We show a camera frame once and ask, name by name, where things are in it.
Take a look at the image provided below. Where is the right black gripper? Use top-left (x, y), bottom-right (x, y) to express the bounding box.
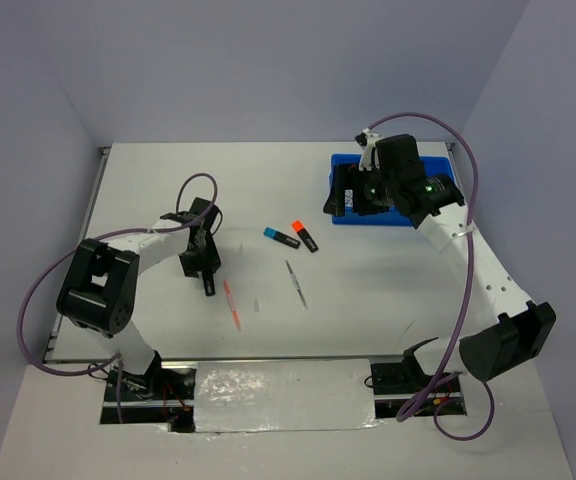
top-left (323, 162), bottom-right (397, 216)

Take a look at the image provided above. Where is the orange cap black highlighter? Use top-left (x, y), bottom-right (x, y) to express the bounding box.
top-left (291, 220), bottom-right (319, 253)

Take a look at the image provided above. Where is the blue cap black highlighter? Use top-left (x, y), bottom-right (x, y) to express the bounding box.
top-left (263, 227), bottom-right (301, 249)

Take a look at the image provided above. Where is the purple clear highlighter pen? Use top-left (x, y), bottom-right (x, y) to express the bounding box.
top-left (285, 260), bottom-right (308, 310)

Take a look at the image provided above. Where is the blue round tape dispenser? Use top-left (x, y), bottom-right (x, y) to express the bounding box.
top-left (344, 189), bottom-right (354, 210)

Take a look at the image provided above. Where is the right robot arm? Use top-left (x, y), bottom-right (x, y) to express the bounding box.
top-left (323, 130), bottom-right (556, 381)

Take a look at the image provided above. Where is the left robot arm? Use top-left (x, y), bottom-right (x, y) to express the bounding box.
top-left (56, 197), bottom-right (223, 399)

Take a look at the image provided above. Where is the orange clear pen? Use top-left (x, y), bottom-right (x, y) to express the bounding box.
top-left (223, 279), bottom-right (242, 332)

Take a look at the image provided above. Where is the blue plastic bin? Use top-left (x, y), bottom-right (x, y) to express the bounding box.
top-left (323, 154), bottom-right (464, 228)

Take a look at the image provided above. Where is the silver foil cover plate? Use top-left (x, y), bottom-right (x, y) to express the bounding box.
top-left (194, 359), bottom-right (379, 433)

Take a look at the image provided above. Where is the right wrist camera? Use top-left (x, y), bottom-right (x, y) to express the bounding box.
top-left (355, 128), bottom-right (382, 171)

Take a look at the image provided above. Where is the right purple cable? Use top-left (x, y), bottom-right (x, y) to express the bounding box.
top-left (365, 111), bottom-right (496, 442)

